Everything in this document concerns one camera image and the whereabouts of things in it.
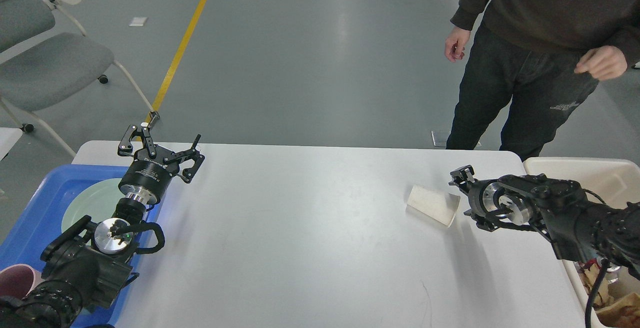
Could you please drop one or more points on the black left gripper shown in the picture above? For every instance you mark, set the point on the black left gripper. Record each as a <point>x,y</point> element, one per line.
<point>146,180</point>

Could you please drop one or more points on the grey floor plate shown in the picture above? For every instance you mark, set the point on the grey floor plate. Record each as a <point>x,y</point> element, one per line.
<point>440,138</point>

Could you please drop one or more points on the grey chair left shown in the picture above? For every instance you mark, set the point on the grey chair left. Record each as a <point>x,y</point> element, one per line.
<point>53,69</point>

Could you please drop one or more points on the person's left hand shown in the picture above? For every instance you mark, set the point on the person's left hand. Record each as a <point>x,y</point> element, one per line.
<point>603,63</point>

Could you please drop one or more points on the brown paper bag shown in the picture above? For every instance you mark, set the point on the brown paper bag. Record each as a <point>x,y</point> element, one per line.
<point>623,313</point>

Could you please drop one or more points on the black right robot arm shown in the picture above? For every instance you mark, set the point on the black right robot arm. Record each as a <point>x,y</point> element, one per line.
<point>577,229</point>

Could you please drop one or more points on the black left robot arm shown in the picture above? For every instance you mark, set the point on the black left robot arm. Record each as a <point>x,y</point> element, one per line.
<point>89,263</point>

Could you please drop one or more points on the light green plate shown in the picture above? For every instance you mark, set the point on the light green plate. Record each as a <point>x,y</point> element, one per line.
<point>98,201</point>

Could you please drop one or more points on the person in dark sweater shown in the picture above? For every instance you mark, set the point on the person in dark sweater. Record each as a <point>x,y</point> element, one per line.
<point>523,56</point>

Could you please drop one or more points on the blue plastic tray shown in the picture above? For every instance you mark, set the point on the blue plastic tray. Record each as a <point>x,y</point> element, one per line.
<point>40,224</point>

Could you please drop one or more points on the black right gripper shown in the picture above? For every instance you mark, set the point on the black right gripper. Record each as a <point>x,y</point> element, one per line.
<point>482,196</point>

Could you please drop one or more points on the pink mug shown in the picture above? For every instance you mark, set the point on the pink mug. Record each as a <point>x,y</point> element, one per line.
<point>18,280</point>

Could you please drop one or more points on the person's right hand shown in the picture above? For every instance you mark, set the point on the person's right hand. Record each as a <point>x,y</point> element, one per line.
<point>455,44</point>

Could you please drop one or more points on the beige plastic bin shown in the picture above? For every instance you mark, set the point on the beige plastic bin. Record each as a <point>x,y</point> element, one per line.
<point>614,180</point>

